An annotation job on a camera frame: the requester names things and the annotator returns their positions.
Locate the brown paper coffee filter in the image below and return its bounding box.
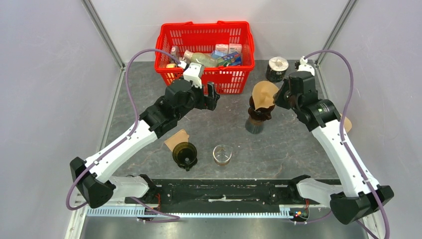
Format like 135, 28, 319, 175
252, 81, 279, 109

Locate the brown dripper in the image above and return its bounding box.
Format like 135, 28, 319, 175
248, 97, 275, 121

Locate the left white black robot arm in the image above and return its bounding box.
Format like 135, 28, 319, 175
70, 78, 220, 209

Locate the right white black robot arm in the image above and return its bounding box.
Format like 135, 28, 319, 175
275, 71, 394, 225

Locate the dark dripper on table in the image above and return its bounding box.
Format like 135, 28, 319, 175
172, 142, 198, 171

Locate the black wrapped paper roll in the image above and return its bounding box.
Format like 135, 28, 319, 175
265, 56, 289, 83

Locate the clear plastic bottle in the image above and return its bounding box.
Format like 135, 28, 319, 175
184, 50, 218, 68

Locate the blue green box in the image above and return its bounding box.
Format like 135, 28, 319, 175
211, 50, 242, 67

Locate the white pink carton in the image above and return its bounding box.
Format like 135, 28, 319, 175
215, 43, 229, 55
228, 43, 242, 54

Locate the small clear glass beaker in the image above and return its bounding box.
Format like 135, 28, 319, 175
212, 144, 233, 166

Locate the small grey pouch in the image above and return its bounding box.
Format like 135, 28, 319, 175
170, 45, 180, 65

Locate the red plastic shopping basket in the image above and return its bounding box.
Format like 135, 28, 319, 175
156, 21, 255, 94

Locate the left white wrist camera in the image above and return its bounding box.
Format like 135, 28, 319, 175
177, 61, 205, 89

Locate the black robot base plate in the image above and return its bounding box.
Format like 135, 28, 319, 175
139, 178, 312, 213

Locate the slotted white cable duct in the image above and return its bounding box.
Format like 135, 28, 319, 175
87, 206, 294, 219

